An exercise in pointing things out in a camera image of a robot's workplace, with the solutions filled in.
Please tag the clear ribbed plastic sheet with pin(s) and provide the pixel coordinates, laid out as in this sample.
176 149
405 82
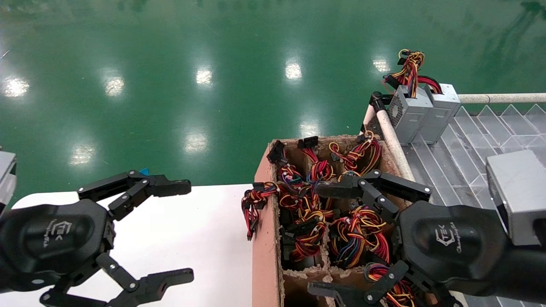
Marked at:
469 145

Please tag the blue scrap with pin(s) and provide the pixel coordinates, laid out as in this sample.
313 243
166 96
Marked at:
144 171

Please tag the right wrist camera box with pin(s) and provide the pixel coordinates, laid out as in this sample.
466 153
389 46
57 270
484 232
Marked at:
520 196

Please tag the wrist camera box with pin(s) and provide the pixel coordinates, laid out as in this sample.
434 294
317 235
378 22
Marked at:
520 196
6 175

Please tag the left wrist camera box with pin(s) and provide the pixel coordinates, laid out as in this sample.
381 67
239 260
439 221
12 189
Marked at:
6 175

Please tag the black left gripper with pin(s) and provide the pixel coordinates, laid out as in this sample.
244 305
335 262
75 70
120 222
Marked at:
51 243

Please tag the divided brown cardboard box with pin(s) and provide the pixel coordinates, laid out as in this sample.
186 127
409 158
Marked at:
264 256

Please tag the black pipe connector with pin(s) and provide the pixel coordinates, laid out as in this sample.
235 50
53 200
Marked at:
377 99

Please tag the short white rack pipe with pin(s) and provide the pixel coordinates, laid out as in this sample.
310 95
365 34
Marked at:
368 118

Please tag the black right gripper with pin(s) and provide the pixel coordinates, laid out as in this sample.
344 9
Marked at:
452 247

